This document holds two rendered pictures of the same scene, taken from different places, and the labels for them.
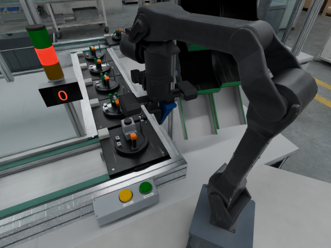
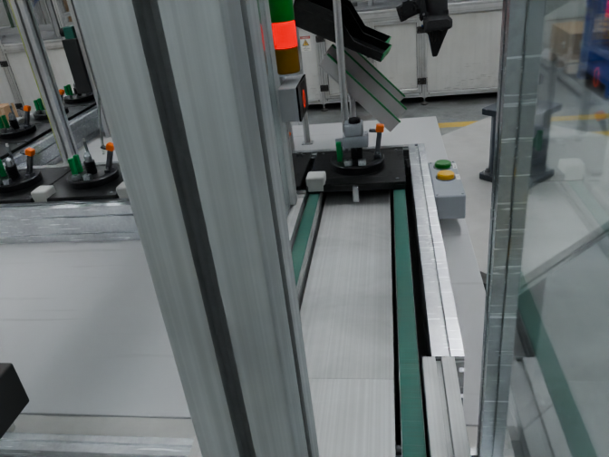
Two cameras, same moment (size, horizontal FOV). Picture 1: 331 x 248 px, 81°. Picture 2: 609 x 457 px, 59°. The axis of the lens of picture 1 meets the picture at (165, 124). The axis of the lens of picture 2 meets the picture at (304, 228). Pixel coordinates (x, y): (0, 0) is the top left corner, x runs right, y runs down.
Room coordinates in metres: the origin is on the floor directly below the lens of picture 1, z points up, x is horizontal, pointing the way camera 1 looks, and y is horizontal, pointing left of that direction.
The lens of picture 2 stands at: (-0.06, 1.31, 1.49)
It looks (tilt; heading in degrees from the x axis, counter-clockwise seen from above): 27 degrees down; 305
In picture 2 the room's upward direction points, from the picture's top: 7 degrees counter-clockwise
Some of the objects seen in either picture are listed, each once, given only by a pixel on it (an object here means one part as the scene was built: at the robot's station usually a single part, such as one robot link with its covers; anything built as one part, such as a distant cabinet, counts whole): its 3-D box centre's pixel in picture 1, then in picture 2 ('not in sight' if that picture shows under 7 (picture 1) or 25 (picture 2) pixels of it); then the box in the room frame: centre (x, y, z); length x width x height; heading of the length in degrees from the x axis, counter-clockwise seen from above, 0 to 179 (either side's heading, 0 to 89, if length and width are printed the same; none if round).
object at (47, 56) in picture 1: (47, 54); (284, 34); (0.59, 0.36, 1.33); 0.05 x 0.05 x 0.05
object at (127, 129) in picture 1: (128, 125); (351, 131); (0.57, 0.15, 1.06); 0.08 x 0.04 x 0.07; 24
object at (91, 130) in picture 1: (110, 97); (187, 194); (1.00, 0.34, 0.91); 1.24 x 0.33 x 0.10; 24
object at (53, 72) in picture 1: (53, 69); (286, 59); (0.59, 0.36, 1.28); 0.05 x 0.05 x 0.05
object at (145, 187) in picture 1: (145, 188); (442, 165); (0.35, 0.07, 0.96); 0.04 x 0.04 x 0.02
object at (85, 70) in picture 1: (98, 64); (90, 165); (1.24, 0.45, 1.01); 0.24 x 0.24 x 0.13; 24
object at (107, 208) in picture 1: (126, 200); (445, 188); (0.32, 0.13, 0.93); 0.21 x 0.07 x 0.06; 114
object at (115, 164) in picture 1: (131, 144); (357, 168); (0.56, 0.14, 0.96); 0.24 x 0.24 x 0.02; 24
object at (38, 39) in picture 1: (40, 37); (280, 7); (0.59, 0.36, 1.38); 0.05 x 0.05 x 0.05
